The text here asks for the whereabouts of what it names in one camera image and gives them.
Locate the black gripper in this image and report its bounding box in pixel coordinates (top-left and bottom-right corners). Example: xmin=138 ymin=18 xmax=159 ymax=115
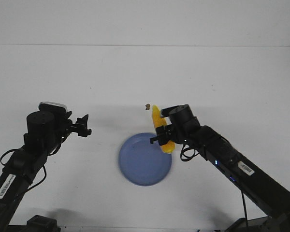
xmin=64 ymin=114 xmax=92 ymax=137
xmin=150 ymin=124 xmax=177 ymax=145

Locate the small brown table stain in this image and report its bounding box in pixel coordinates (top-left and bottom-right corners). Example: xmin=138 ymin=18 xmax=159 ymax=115
xmin=145 ymin=103 xmax=151 ymax=110

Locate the blue round plate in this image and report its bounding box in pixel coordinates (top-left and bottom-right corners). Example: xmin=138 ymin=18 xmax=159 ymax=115
xmin=118 ymin=132 xmax=173 ymax=187

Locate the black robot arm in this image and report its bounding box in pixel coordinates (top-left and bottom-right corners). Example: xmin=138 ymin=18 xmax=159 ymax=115
xmin=0 ymin=111 xmax=91 ymax=232
xmin=150 ymin=104 xmax=290 ymax=232

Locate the yellow corn cob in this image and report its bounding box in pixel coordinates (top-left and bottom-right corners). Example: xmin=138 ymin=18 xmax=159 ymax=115
xmin=152 ymin=105 xmax=175 ymax=154

